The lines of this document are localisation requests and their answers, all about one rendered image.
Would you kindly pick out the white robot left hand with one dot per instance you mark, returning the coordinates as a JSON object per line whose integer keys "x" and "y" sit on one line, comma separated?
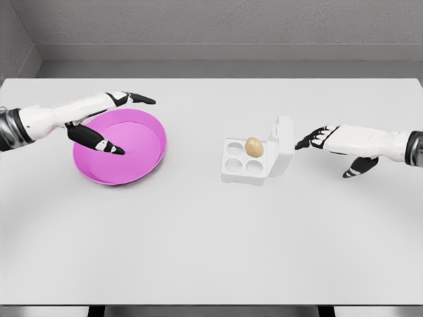
{"x": 89, "y": 104}

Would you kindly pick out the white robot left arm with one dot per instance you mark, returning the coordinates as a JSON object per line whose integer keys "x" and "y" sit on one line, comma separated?
{"x": 33, "y": 120}

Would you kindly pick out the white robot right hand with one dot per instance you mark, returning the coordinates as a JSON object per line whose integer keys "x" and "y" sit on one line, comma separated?
{"x": 353, "y": 140}

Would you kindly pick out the brown egg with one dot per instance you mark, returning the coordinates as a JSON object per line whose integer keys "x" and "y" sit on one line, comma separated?
{"x": 254, "y": 147}

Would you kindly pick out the white egg box with lid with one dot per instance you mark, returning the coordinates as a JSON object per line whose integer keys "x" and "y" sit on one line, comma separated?
{"x": 281, "y": 148}

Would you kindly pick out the pink round plate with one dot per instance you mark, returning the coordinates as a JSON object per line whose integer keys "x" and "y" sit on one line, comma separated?
{"x": 135, "y": 162}

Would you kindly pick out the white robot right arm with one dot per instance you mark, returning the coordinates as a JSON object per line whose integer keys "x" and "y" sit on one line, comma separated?
{"x": 401, "y": 145}

